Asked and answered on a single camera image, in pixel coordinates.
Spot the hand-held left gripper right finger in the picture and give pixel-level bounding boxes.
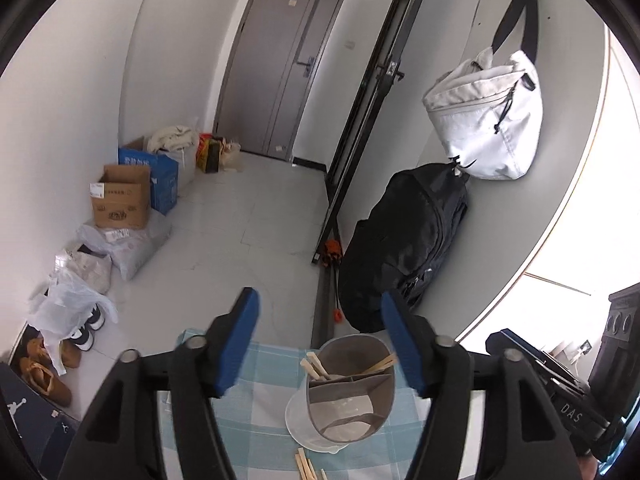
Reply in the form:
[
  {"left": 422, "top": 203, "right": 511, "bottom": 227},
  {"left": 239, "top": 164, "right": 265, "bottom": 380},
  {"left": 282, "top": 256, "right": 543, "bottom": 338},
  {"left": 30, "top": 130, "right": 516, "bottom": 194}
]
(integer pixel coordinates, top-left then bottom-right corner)
[{"left": 381, "top": 290, "right": 581, "bottom": 480}]

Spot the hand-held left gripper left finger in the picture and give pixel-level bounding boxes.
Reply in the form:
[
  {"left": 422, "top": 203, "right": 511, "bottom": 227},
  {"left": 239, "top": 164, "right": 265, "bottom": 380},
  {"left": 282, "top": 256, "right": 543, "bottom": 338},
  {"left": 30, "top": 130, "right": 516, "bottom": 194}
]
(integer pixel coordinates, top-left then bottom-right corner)
[{"left": 60, "top": 287, "right": 261, "bottom": 480}]

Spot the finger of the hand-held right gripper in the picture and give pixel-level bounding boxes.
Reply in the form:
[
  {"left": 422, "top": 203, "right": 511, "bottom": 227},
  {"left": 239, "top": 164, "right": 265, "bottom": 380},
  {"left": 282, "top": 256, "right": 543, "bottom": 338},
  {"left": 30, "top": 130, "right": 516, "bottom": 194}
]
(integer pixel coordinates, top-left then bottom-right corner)
[
  {"left": 485, "top": 332, "right": 556, "bottom": 401},
  {"left": 500, "top": 328, "right": 585, "bottom": 387}
]

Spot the white grey utensil holder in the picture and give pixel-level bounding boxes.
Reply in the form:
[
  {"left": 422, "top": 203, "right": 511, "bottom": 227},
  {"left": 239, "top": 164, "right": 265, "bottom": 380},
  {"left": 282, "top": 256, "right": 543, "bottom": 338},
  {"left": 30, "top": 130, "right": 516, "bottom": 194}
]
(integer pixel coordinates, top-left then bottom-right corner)
[{"left": 285, "top": 332, "right": 398, "bottom": 455}]

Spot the bundle of wooden chopsticks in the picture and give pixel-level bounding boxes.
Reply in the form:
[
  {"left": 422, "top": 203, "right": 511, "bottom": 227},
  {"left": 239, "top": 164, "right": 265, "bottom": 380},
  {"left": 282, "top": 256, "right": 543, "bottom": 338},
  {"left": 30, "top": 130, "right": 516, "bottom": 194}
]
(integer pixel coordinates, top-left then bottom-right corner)
[{"left": 294, "top": 447, "right": 330, "bottom": 480}]

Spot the white shoulder bag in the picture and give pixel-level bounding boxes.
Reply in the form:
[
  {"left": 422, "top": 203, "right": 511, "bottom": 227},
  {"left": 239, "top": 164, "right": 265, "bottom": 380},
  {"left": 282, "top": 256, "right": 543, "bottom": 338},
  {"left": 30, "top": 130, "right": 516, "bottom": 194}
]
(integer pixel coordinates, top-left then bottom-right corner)
[{"left": 422, "top": 0, "right": 545, "bottom": 181}]

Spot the person's right hand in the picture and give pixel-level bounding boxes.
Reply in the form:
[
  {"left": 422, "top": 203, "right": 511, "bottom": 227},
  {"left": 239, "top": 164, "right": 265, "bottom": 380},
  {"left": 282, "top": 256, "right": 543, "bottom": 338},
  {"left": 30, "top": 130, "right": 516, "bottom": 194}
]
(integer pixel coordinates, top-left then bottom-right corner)
[{"left": 574, "top": 447, "right": 601, "bottom": 480}]

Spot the teal checked tablecloth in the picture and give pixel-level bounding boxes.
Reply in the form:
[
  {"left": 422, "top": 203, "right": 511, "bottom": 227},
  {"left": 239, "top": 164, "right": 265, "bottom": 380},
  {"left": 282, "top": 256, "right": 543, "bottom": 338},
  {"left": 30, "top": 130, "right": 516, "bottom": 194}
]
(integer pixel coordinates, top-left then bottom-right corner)
[{"left": 157, "top": 329, "right": 436, "bottom": 480}]

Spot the black backpack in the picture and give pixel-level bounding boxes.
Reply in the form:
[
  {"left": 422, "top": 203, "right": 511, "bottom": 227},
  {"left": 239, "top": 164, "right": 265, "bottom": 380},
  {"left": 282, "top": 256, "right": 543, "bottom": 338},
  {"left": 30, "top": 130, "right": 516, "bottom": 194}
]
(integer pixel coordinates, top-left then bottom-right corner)
[{"left": 337, "top": 162, "right": 471, "bottom": 333}]

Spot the orange black small object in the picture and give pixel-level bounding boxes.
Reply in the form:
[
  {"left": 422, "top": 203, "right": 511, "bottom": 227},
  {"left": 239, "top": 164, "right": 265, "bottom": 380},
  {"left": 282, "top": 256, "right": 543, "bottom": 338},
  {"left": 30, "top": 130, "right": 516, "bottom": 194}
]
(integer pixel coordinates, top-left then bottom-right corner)
[{"left": 320, "top": 239, "right": 345, "bottom": 267}]

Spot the grey plastic bag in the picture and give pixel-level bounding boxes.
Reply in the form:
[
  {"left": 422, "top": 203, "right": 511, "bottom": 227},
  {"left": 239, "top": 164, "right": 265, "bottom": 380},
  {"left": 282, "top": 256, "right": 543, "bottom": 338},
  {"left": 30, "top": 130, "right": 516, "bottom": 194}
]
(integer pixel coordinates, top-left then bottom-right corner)
[{"left": 77, "top": 210, "right": 172, "bottom": 281}]

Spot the beige crumpled bag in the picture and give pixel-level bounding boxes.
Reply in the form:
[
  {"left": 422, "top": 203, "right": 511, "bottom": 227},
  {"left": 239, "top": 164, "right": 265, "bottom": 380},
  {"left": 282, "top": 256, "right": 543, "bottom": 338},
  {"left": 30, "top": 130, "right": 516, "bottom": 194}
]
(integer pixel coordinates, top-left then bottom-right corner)
[{"left": 54, "top": 242, "right": 113, "bottom": 296}]

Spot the blue cardboard box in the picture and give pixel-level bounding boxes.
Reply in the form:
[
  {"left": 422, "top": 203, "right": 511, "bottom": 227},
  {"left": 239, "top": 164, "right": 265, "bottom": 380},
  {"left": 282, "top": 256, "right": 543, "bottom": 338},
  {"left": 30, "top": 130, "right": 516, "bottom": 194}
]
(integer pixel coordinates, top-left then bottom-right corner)
[{"left": 118, "top": 136, "right": 179, "bottom": 216}]

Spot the brown shoe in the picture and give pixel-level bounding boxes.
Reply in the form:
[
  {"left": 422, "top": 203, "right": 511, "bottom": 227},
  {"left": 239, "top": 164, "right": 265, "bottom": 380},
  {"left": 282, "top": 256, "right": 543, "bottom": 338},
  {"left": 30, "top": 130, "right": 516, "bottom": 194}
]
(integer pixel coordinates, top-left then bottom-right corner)
[
  {"left": 20, "top": 357, "right": 73, "bottom": 407},
  {"left": 20, "top": 337, "right": 82, "bottom": 368}
]

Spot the brown cardboard box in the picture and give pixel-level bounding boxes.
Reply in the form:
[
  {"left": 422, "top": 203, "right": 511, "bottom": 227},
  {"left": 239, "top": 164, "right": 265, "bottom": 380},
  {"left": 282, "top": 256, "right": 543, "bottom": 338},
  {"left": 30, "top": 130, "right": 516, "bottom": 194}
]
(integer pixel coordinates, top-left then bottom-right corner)
[{"left": 90, "top": 164, "right": 152, "bottom": 231}]

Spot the white plastic bag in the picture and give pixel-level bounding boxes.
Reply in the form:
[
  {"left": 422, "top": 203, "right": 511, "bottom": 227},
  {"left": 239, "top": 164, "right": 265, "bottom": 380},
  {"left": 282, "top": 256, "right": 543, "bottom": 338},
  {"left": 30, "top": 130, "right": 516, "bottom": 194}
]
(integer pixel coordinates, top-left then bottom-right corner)
[{"left": 30, "top": 267, "right": 119, "bottom": 376}]

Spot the beige paper bag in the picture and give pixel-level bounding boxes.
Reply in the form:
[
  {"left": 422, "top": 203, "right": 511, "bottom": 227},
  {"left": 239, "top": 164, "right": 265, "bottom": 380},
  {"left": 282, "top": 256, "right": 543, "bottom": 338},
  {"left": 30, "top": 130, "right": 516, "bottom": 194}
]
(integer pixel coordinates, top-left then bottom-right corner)
[{"left": 220, "top": 139, "right": 242, "bottom": 171}]

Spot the red yellow bag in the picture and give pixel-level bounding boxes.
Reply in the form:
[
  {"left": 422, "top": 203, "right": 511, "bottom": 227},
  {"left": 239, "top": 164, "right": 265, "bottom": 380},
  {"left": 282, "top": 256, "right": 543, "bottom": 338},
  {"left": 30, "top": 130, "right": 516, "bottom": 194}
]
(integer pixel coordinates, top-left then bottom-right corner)
[{"left": 196, "top": 132, "right": 226, "bottom": 175}]

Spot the white cloth bag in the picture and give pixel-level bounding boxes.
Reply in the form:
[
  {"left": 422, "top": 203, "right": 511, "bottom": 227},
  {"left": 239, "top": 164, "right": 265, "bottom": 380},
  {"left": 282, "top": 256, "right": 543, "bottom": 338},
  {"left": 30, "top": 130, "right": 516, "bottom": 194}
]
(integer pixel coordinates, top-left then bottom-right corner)
[{"left": 146, "top": 125, "right": 201, "bottom": 196}]

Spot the dark blue shoebox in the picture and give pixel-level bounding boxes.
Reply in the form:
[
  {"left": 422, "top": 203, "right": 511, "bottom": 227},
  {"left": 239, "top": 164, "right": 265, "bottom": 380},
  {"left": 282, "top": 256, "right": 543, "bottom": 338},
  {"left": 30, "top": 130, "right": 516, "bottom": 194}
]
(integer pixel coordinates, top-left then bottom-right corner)
[{"left": 0, "top": 362, "right": 81, "bottom": 480}]

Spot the grey entrance door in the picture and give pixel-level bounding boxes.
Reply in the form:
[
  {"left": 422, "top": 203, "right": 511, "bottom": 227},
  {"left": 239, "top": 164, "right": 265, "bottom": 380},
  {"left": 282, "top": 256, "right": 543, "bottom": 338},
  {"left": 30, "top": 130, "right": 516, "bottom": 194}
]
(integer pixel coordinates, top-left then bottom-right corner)
[{"left": 212, "top": 0, "right": 351, "bottom": 162}]

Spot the black framed glass door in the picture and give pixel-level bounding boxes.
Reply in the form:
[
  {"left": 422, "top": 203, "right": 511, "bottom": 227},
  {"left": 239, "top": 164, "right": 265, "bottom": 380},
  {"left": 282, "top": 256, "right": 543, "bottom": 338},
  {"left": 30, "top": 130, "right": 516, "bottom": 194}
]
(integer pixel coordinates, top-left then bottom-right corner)
[{"left": 311, "top": 0, "right": 438, "bottom": 267}]

